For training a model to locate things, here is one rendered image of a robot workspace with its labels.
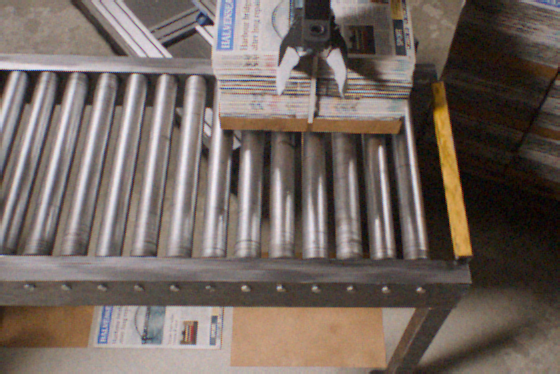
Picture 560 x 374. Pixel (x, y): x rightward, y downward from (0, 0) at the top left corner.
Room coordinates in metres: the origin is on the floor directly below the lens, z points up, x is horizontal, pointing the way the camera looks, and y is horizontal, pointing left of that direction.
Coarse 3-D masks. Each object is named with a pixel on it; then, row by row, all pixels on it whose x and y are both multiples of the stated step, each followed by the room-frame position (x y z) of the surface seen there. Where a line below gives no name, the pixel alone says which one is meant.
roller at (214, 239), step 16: (224, 144) 0.78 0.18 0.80; (208, 160) 0.74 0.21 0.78; (224, 160) 0.74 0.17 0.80; (208, 176) 0.70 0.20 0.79; (224, 176) 0.70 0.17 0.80; (208, 192) 0.66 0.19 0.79; (224, 192) 0.66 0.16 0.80; (208, 208) 0.62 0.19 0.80; (224, 208) 0.63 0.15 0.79; (208, 224) 0.59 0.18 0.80; (224, 224) 0.59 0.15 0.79; (208, 240) 0.55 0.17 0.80; (224, 240) 0.56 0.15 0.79; (208, 256) 0.52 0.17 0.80; (224, 256) 0.53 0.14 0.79
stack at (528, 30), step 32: (480, 0) 1.29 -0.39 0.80; (512, 0) 1.27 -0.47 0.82; (544, 0) 1.27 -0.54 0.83; (480, 32) 1.28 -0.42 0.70; (512, 32) 1.26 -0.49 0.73; (544, 32) 1.24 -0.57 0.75; (448, 64) 1.29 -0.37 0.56; (480, 64) 1.27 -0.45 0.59; (544, 64) 1.24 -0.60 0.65; (448, 96) 1.28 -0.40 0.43; (480, 96) 1.27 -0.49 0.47; (512, 96) 1.24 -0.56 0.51; (544, 96) 1.25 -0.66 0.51; (480, 128) 1.26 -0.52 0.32; (512, 128) 1.24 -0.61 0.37; (512, 160) 1.22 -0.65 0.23; (544, 160) 1.20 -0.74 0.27; (480, 192) 1.23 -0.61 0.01; (544, 192) 1.18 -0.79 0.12
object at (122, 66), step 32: (0, 64) 0.94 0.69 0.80; (32, 64) 0.95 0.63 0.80; (64, 64) 0.95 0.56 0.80; (96, 64) 0.96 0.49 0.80; (128, 64) 0.97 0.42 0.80; (160, 64) 0.98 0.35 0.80; (192, 64) 0.99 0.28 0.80; (416, 64) 1.05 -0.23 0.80; (0, 96) 0.92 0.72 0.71; (32, 96) 0.93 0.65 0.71; (416, 96) 1.00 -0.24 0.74
